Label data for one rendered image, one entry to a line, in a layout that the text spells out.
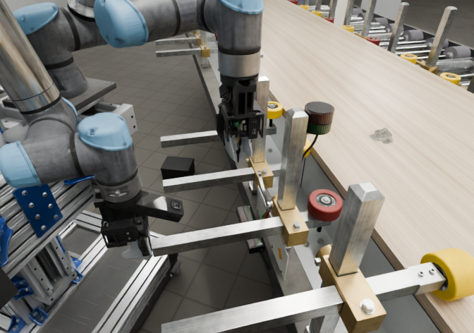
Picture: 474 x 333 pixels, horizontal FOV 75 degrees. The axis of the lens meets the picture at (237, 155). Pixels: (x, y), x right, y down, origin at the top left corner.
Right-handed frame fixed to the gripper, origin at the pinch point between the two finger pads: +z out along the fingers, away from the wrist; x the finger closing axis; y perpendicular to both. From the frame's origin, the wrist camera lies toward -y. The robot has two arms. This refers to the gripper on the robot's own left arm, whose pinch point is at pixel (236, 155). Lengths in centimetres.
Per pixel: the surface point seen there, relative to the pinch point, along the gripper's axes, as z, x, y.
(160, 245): 15.9, -19.4, 8.1
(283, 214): 15.0, 10.0, 6.4
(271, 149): 39, 28, -54
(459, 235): 12, 43, 23
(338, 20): 10, 107, -152
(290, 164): 0.6, 10.9, 5.0
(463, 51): 19, 164, -99
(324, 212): 11.6, 18.1, 10.6
